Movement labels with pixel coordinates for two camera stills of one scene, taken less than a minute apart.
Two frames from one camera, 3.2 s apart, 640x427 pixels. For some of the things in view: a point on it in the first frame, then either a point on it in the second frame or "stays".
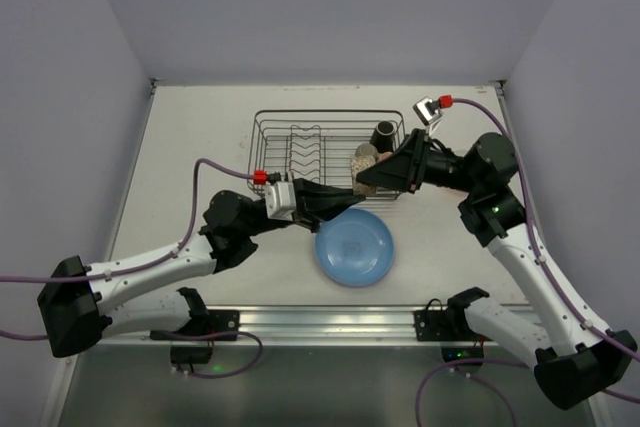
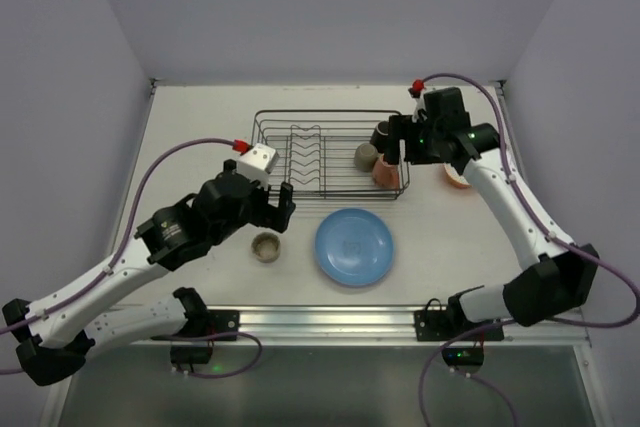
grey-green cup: [366, 149] stays
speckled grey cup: [364, 157] to [266, 247]
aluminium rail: [282, 326] stays
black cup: [382, 138] stays
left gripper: [301, 204] to [267, 208]
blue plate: [354, 247] stays
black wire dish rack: [312, 145] stays
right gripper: [417, 163] to [405, 139]
